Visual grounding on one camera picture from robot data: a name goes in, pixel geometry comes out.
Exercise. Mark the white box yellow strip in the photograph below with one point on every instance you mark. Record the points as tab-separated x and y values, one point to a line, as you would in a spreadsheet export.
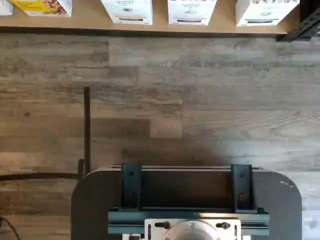
127	10

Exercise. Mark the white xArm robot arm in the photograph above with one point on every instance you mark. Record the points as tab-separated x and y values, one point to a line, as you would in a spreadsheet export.
191	232

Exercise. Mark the white box pink strip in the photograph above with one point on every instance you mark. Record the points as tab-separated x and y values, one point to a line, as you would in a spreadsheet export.
192	10

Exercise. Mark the light wooden shelf board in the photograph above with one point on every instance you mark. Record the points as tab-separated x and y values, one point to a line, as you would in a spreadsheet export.
85	22

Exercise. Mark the white box grey strip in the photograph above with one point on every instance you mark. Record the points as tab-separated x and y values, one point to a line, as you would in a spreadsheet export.
267	10

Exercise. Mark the purely elizabeth yellow granola box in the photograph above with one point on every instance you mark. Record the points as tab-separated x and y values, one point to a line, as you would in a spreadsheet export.
42	7

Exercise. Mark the white slotted mounting plate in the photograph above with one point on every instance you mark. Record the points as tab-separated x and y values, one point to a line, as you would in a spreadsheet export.
147	221

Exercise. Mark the teal metal bracket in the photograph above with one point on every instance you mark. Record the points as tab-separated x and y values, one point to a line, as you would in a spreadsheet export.
242	185
131	185

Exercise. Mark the dark grey robot base plate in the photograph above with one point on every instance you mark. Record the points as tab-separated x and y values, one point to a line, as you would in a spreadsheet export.
95	200

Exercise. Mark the teal metal cross rail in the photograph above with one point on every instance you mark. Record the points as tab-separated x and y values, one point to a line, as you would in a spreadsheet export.
125	220

